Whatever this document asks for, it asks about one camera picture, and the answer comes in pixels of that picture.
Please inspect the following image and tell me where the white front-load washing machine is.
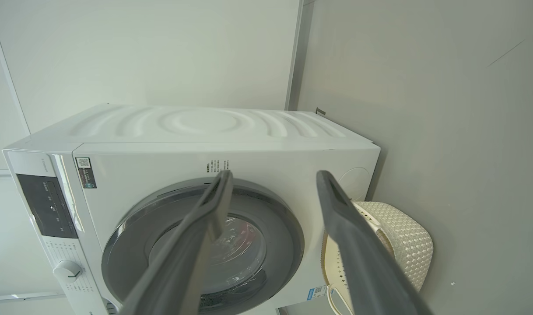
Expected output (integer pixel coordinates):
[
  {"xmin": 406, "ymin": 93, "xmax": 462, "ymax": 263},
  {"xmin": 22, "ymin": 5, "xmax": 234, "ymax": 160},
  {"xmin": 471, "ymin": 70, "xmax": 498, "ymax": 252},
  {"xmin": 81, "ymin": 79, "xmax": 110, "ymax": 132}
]
[{"xmin": 2, "ymin": 104, "xmax": 381, "ymax": 315}]

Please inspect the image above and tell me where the black control display panel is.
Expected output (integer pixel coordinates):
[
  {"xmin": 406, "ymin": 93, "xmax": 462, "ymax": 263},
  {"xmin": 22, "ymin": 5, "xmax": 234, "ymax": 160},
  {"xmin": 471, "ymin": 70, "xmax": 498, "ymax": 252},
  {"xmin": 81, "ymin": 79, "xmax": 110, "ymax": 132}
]
[{"xmin": 16, "ymin": 174, "xmax": 79, "ymax": 239}]

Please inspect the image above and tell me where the white washing machine dial knob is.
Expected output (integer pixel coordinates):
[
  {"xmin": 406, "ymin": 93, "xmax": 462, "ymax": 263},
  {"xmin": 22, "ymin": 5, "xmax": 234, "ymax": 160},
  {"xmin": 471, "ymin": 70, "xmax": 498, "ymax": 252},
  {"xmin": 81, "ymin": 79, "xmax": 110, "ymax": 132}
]
[{"xmin": 53, "ymin": 260, "xmax": 82, "ymax": 280}]

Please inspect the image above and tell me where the glass washing machine door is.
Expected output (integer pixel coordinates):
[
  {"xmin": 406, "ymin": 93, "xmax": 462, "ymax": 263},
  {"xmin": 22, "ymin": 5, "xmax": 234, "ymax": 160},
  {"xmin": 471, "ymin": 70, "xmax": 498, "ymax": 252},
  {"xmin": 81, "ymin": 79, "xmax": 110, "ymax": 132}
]
[{"xmin": 102, "ymin": 177, "xmax": 305, "ymax": 315}]

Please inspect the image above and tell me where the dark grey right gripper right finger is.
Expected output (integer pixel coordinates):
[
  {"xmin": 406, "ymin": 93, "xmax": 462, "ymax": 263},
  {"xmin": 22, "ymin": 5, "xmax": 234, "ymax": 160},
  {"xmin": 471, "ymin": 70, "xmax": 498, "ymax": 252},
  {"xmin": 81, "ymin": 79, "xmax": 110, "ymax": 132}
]
[{"xmin": 316, "ymin": 170, "xmax": 434, "ymax": 315}]

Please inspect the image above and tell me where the cream plastic laundry basket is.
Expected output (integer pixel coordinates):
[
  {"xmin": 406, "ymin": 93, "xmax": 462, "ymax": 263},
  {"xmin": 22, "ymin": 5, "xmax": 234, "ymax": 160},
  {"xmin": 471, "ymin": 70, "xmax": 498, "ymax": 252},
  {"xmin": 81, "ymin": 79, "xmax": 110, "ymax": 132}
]
[{"xmin": 321, "ymin": 201, "xmax": 434, "ymax": 315}]

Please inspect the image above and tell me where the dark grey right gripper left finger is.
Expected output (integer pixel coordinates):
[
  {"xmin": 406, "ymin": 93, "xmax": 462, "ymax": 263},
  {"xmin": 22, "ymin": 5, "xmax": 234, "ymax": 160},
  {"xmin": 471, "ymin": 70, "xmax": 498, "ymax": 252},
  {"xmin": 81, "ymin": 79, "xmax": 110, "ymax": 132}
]
[{"xmin": 119, "ymin": 170, "xmax": 234, "ymax": 315}]

